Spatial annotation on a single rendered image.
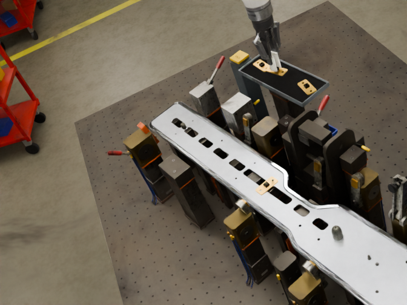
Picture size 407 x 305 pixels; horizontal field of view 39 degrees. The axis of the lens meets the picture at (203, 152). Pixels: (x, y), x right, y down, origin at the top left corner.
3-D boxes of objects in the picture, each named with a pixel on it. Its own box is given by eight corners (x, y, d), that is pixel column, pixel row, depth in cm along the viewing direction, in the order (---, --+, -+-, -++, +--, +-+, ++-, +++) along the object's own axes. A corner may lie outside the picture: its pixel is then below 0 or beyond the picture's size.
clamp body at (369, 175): (361, 246, 208) (347, 180, 183) (381, 227, 211) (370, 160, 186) (375, 256, 204) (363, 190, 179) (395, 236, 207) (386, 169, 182)
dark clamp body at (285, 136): (300, 201, 231) (280, 136, 206) (320, 184, 235) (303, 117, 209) (312, 210, 226) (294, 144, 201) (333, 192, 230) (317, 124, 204)
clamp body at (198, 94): (212, 149, 269) (188, 92, 245) (231, 135, 272) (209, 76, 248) (222, 156, 264) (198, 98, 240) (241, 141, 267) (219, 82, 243)
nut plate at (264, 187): (261, 195, 200) (260, 193, 199) (254, 190, 202) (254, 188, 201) (278, 181, 202) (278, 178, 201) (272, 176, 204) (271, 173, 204)
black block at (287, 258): (283, 314, 199) (264, 268, 180) (303, 295, 202) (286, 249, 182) (294, 324, 196) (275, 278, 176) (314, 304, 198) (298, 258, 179)
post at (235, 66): (253, 135, 267) (228, 62, 237) (265, 126, 269) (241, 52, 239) (264, 142, 261) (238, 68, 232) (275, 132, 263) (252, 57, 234)
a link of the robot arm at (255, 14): (238, 6, 194) (243, 20, 198) (258, 10, 188) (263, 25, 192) (255, -9, 197) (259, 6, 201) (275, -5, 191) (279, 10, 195)
